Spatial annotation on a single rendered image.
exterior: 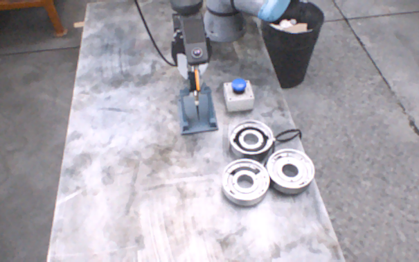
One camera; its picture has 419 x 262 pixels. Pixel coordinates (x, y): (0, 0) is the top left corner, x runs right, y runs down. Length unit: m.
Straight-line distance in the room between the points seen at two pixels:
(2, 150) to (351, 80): 2.05
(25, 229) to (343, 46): 2.15
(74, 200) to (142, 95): 0.35
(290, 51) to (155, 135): 1.22
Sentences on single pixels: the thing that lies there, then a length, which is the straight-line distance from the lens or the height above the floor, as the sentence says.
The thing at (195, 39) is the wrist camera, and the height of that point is 1.07.
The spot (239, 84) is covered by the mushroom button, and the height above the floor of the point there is 0.87.
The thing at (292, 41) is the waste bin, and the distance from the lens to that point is 1.96.
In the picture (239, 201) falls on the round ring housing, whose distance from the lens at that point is 0.79.
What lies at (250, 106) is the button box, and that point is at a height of 0.81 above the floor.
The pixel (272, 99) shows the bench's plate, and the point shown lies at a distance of 1.02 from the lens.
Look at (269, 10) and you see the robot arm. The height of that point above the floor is 0.97.
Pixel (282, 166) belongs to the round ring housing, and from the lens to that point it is 0.85.
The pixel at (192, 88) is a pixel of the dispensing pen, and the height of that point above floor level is 0.91.
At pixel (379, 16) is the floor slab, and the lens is 3.00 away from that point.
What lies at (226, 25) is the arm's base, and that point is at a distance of 1.19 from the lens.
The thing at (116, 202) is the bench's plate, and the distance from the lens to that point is 0.86.
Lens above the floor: 1.53
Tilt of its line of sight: 51 degrees down
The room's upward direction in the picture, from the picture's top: 2 degrees counter-clockwise
